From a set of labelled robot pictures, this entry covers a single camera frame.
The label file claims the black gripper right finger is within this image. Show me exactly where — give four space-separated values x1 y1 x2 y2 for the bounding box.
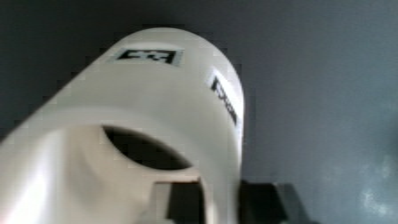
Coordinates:
238 182 309 224

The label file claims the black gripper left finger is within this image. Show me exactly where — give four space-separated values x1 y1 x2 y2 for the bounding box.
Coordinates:
166 183 204 224

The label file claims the white conical lamp shade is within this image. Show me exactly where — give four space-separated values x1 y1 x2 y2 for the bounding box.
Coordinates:
0 28 245 224

